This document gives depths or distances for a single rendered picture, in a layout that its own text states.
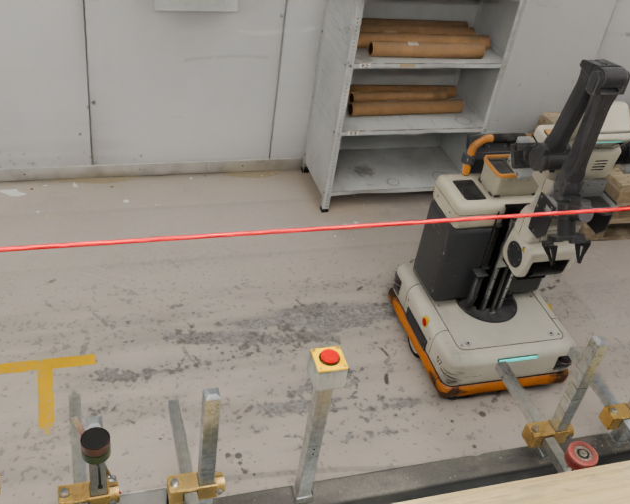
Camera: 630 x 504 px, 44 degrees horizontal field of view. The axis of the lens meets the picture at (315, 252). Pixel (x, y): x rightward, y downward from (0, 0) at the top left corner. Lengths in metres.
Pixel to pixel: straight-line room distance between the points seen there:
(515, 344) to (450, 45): 1.60
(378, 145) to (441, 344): 1.79
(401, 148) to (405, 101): 0.55
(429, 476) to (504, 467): 0.23
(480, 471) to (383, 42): 2.34
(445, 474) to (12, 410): 1.74
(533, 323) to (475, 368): 0.39
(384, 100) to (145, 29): 1.32
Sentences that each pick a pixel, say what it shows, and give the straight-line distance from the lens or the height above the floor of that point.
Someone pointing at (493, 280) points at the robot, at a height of 0.45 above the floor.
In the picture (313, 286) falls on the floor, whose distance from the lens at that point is 3.80.
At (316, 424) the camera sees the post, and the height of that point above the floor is 1.01.
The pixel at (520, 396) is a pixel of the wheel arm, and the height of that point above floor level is 0.82.
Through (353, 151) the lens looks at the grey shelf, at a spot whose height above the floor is 0.14.
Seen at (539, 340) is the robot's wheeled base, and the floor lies 0.28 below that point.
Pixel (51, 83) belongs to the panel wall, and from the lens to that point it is 4.18.
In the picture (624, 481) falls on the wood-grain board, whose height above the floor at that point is 0.90.
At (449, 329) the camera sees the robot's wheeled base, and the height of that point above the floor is 0.28.
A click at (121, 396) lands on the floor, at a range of 3.25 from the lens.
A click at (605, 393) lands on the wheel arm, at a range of 2.47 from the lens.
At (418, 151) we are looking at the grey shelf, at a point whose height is 0.14.
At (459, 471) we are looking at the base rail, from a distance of 2.29.
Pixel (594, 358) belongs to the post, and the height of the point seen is 1.12.
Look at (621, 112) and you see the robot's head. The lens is 2.83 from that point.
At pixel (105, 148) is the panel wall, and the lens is 4.38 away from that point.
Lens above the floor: 2.45
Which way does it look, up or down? 38 degrees down
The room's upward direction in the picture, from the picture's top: 10 degrees clockwise
